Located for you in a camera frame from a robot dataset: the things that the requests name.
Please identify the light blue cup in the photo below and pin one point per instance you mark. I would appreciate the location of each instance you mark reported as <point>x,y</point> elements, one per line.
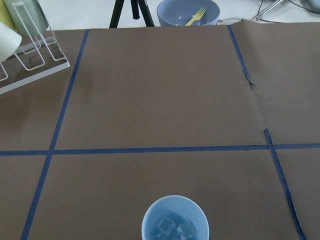
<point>175,217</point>

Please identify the ice cubes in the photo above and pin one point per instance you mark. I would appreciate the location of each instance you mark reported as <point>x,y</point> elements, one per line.
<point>169,228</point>

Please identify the blue bowl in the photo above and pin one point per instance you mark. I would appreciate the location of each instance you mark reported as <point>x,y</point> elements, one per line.
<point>172,13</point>

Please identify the yellow plastic fork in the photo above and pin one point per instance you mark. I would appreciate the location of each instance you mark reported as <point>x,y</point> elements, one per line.
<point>196,17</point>

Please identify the silver pole with clip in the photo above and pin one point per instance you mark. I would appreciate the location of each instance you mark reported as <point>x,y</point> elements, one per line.
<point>266,10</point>

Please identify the white cup in rack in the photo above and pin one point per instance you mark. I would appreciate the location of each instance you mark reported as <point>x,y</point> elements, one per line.
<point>10,40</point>

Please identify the yellow cup in rack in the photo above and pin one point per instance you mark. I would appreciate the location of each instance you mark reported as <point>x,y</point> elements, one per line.
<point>5,17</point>

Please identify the white wire cup rack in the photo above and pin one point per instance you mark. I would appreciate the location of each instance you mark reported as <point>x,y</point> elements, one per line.
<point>37,57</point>

